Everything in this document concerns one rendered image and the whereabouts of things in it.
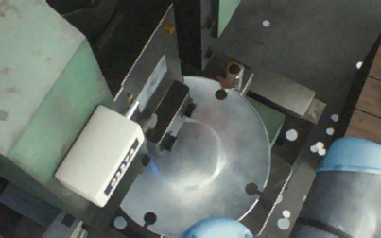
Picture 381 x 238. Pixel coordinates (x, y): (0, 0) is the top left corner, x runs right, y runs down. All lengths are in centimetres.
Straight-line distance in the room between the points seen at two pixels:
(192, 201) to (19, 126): 66
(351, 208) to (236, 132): 47
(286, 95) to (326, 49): 79
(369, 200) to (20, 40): 39
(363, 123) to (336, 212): 95
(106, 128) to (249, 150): 59
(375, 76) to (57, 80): 128
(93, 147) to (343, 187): 27
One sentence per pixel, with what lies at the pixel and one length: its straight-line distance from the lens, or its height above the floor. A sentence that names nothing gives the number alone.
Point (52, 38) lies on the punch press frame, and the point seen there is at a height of 144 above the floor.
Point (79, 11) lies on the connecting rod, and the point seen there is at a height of 128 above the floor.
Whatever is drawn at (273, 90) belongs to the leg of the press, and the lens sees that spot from 124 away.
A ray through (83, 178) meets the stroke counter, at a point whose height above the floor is 134.
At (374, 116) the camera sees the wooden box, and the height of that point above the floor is 34.
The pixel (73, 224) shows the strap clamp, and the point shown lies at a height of 76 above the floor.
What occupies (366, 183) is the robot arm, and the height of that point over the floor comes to 119.
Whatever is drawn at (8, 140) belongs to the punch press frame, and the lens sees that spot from 40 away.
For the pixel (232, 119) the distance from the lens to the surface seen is 107.
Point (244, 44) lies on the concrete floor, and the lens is 199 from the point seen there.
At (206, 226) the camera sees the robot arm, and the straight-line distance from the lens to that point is 58.
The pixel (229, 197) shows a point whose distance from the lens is 103.
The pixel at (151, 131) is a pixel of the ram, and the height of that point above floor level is 100.
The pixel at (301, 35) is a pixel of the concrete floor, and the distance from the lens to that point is 202.
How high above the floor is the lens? 180
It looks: 72 degrees down
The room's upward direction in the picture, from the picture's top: 6 degrees counter-clockwise
